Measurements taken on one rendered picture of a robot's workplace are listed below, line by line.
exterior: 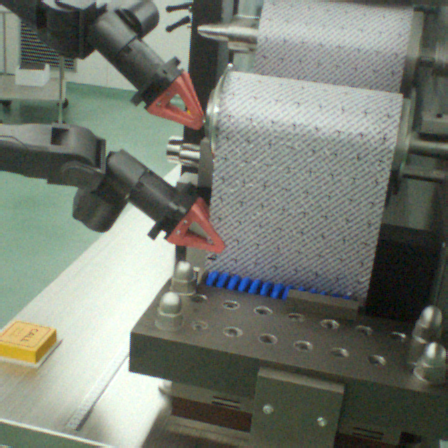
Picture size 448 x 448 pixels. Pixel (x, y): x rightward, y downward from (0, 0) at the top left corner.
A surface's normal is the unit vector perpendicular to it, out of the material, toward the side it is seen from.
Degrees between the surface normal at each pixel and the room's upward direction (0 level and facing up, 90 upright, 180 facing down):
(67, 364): 0
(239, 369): 90
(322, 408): 90
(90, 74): 90
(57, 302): 0
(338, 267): 90
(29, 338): 0
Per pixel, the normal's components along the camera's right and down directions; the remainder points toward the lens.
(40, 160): 0.11, 0.65
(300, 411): -0.24, 0.35
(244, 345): 0.09, -0.92
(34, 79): 0.04, 0.38
